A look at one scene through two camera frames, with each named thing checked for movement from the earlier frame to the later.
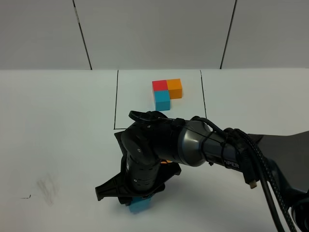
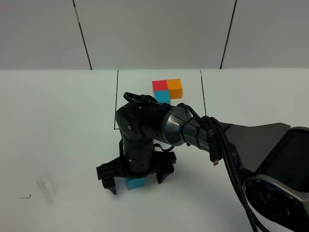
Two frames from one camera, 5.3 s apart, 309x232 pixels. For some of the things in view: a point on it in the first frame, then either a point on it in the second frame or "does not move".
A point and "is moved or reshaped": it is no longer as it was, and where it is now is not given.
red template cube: (160, 85) does not move
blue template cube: (162, 100) does not move
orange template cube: (174, 86) does not move
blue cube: (139, 204) is moved or reshaped
